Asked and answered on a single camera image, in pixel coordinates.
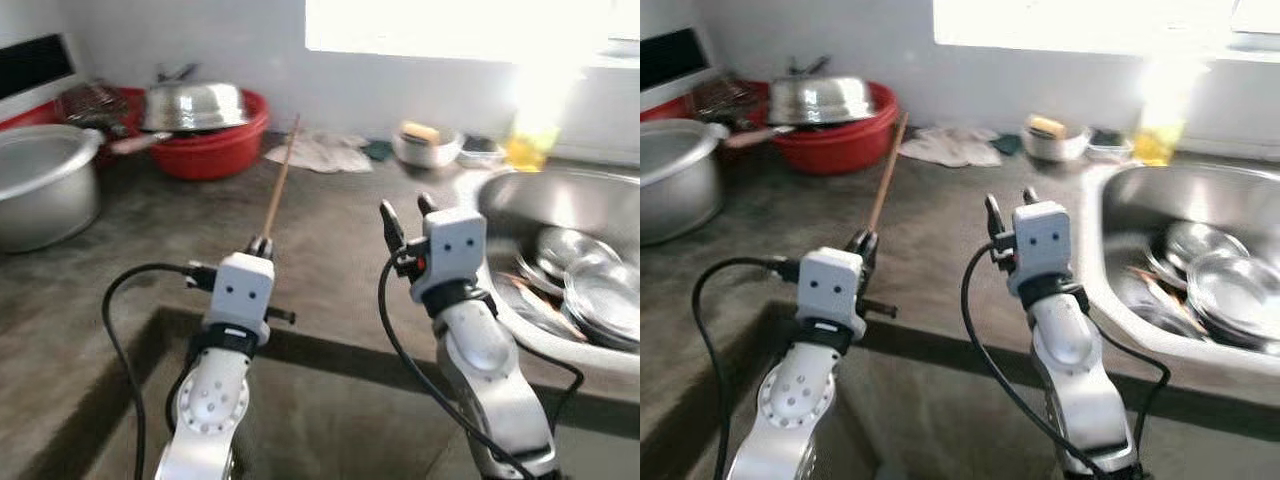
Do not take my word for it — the white bowl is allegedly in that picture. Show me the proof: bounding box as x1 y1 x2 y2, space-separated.
391 125 465 170
1021 121 1094 164

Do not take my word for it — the small white tray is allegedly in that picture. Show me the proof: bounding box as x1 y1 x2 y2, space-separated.
1085 130 1137 162
458 135 509 170

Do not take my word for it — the white cloth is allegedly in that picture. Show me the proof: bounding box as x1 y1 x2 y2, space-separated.
264 130 374 175
897 125 1005 169

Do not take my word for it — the red plastic basin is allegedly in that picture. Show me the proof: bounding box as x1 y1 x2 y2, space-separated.
118 87 272 182
745 80 900 177

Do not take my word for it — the stainless steel sink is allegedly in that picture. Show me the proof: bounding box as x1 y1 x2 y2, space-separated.
1077 160 1280 379
455 165 641 377

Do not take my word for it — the clear bottle yellow dish soap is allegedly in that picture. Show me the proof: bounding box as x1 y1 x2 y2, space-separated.
1131 55 1207 168
503 60 577 173

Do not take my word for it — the domed steel lid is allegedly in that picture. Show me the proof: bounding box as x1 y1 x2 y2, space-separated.
767 75 877 127
141 82 252 135

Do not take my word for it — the bright window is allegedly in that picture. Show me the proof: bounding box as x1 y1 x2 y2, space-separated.
931 0 1280 62

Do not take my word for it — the aluminium pot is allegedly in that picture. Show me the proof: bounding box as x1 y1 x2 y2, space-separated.
640 117 730 247
0 123 105 255

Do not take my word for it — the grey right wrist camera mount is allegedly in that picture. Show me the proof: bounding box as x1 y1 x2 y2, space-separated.
1007 201 1077 297
411 207 489 303

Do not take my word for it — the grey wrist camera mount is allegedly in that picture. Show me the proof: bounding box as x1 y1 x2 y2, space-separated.
1007 201 1077 297
202 252 277 345
411 207 489 303
794 247 870 342

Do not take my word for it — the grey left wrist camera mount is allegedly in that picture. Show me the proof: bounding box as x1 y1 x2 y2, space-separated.
794 247 870 342
202 252 277 345

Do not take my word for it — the pale utensil handle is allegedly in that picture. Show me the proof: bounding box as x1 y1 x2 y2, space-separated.
724 125 797 150
108 130 177 157

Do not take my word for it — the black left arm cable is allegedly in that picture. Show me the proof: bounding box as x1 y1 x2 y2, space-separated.
689 256 801 480
101 262 217 480

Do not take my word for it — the metal wire rack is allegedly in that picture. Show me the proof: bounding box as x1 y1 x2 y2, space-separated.
55 82 137 139
690 77 770 130

